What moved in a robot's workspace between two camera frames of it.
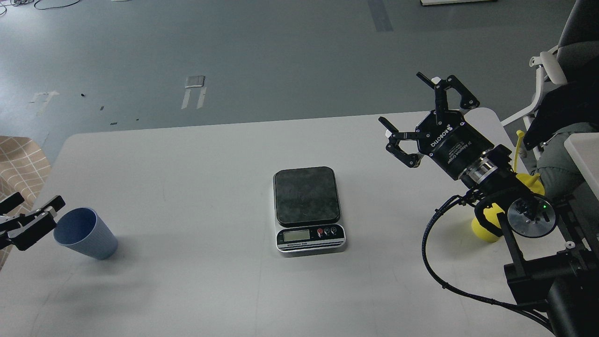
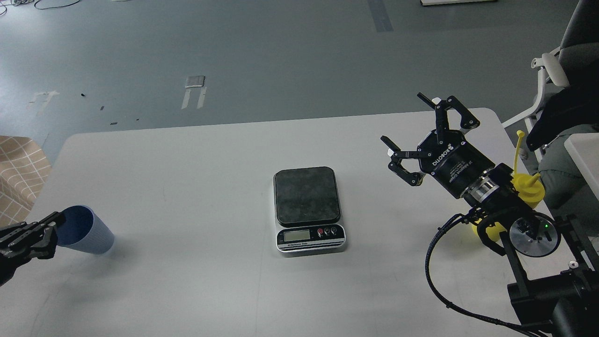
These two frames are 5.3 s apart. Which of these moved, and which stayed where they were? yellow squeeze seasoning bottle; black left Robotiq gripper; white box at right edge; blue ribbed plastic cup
Moved: black left Robotiq gripper
Stayed: yellow squeeze seasoning bottle; white box at right edge; blue ribbed plastic cup
